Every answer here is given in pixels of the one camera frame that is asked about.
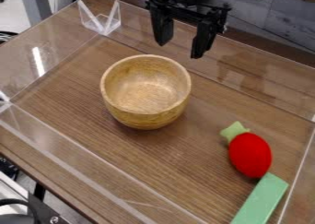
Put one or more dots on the wooden bowl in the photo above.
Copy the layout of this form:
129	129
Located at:
146	90

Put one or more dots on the green rectangular block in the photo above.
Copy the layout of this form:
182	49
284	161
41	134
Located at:
262	201

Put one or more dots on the black equipment bottom left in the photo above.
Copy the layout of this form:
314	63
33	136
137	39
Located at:
38	213

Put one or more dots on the clear acrylic enclosure wall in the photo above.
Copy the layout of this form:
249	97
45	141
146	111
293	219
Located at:
165	176

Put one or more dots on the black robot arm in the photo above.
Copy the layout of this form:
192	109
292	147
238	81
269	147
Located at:
206	14

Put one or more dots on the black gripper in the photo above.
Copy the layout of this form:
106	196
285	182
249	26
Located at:
190	11

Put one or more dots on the red plush fruit green stem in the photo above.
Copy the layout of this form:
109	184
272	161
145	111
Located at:
249	151

